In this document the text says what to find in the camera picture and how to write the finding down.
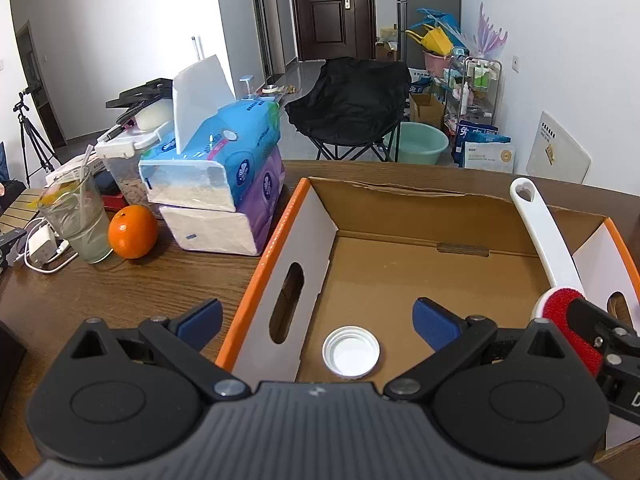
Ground purple tissue pack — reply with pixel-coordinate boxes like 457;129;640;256
160;146;285;256

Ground blue tissue pack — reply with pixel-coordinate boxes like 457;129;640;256
139;55;280;211

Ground orange fruit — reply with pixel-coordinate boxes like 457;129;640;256
107;205;158;260

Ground small cardboard box on floor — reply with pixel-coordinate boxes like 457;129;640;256
409;93;445;128

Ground black folding chair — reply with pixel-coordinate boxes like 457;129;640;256
284;56;411;162

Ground blue white product boxes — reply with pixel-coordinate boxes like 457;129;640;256
452;120;516;174

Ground pink bucket with yellow items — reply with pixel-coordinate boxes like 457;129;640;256
405;24;456;77

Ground clear plastic cup with straw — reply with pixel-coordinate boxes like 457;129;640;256
37;144;112;264

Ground orange red cardboard box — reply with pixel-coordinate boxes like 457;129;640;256
198;178;639;479

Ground metal storage cart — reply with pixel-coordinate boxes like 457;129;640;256
442;55;502;131

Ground white board leaning on wall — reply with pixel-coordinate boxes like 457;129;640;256
526;112;591;184

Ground white red lint brush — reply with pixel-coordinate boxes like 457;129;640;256
510;178;602;377

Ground dark brown entrance door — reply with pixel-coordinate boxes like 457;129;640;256
293;0;375;61

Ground white charger with cable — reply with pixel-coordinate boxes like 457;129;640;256
15;217;78;275

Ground black white kitchen appliance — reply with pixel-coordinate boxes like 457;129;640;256
105;78;174;132

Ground white bottle cap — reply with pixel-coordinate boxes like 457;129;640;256
321;326;381;379

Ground clear food container with lid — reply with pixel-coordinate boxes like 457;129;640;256
94;119;174;218

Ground green plastic basin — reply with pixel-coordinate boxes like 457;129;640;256
384;122;449;165

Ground camera tripod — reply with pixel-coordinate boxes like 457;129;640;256
13;88;60;185

